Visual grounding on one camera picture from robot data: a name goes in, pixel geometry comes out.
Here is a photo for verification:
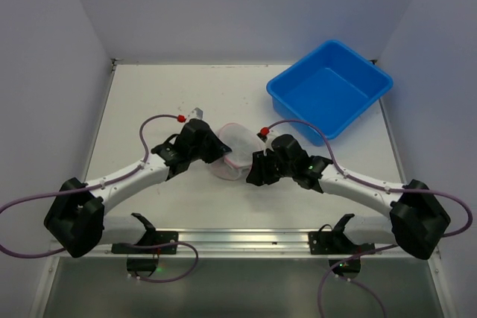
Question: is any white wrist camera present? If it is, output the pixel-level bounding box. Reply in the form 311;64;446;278
187;107;203;120
262;133;277;153

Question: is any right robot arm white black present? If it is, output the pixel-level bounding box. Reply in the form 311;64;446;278
246;135;450;260

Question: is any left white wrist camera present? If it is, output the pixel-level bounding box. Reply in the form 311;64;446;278
187;107;203;120

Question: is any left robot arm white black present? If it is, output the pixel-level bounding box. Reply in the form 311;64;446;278
44;119;232;258

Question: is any white mesh laundry bag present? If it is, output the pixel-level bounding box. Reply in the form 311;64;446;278
209;123;264;181

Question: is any blue plastic tub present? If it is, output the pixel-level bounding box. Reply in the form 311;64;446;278
266;39;394;140

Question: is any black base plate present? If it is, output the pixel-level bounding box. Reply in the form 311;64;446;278
307;224;340;255
111;230;179;255

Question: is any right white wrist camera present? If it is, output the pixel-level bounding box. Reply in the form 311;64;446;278
262;133;277;153

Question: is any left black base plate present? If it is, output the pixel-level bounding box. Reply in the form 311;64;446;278
111;230;179;255

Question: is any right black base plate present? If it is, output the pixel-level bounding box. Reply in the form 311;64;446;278
307;224;340;255

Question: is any aluminium mounting rail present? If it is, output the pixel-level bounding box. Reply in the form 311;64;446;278
50;227;440;259

